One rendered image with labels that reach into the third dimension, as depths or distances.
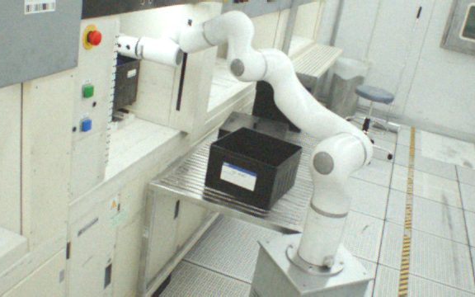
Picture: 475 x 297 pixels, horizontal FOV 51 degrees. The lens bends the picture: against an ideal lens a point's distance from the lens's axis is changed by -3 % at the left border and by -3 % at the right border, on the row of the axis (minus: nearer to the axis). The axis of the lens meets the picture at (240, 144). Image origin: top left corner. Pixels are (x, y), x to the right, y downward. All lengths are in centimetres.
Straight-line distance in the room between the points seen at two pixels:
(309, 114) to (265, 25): 199
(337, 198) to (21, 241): 87
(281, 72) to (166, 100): 67
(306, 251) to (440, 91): 464
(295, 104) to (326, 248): 45
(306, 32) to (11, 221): 388
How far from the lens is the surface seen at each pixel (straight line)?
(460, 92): 610
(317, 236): 157
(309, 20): 491
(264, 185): 184
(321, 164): 141
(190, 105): 209
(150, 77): 215
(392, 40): 599
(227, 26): 165
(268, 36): 345
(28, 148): 131
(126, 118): 212
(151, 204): 196
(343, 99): 562
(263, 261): 169
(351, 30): 602
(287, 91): 153
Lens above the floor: 165
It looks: 22 degrees down
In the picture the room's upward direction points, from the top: 11 degrees clockwise
